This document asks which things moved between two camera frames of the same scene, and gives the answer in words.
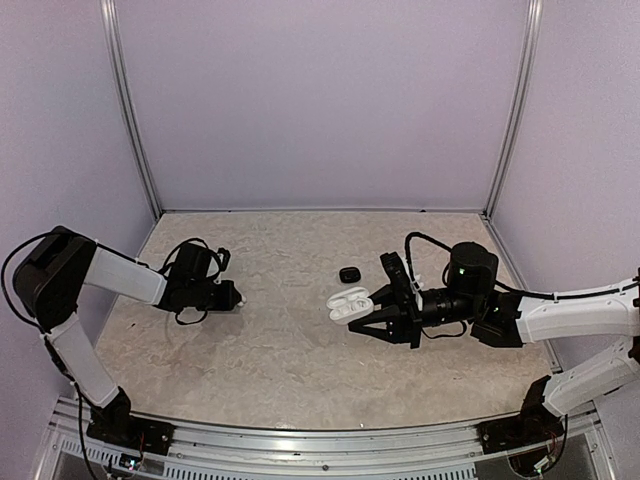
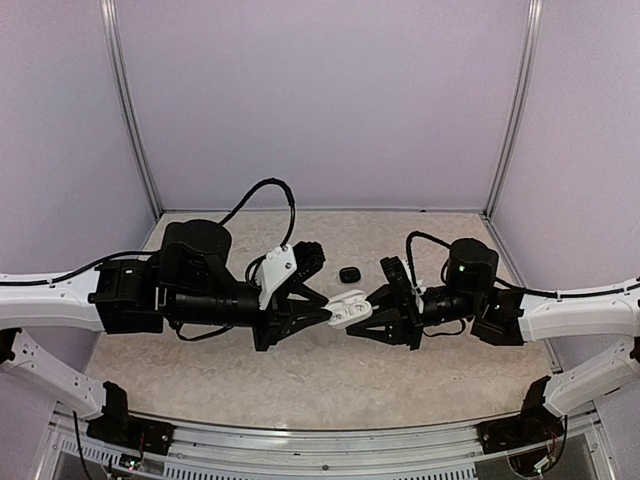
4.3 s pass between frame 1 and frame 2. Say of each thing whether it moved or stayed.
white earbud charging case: stayed
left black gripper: moved
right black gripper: stayed
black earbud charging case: stayed
